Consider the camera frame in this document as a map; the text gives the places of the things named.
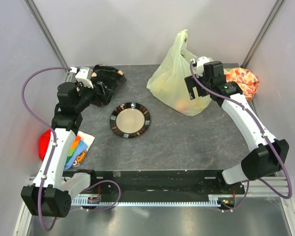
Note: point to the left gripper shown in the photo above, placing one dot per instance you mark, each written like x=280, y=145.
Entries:
x=104, y=98

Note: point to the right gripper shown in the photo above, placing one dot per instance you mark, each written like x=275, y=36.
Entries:
x=191, y=84

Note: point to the black rimmed ceramic plate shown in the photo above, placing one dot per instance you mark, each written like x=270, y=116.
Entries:
x=130, y=120

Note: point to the pale green plastic bag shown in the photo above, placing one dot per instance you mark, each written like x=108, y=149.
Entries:
x=167, y=83

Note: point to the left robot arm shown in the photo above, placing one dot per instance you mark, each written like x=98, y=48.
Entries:
x=48, y=195

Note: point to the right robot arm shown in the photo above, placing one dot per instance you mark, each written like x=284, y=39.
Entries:
x=266, y=152

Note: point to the orange fake fruit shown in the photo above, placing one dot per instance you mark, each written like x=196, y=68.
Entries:
x=184, y=106

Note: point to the black floral patterned cloth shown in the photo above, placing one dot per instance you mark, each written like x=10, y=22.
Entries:
x=112, y=77

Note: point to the orange floral cloth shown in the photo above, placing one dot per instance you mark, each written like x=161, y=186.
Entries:
x=246, y=80

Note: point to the rainbow striped cloth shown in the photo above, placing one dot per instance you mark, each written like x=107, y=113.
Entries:
x=77, y=152

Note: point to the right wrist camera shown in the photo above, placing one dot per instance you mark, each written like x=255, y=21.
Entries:
x=198, y=65

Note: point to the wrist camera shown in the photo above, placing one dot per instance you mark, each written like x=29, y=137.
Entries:
x=82, y=75
x=198, y=65

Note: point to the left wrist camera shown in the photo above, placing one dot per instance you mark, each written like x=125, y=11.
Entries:
x=82, y=75

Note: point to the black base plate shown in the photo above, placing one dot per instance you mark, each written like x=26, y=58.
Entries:
x=200, y=181

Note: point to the grey slotted cable duct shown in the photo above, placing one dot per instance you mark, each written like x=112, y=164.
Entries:
x=88, y=201

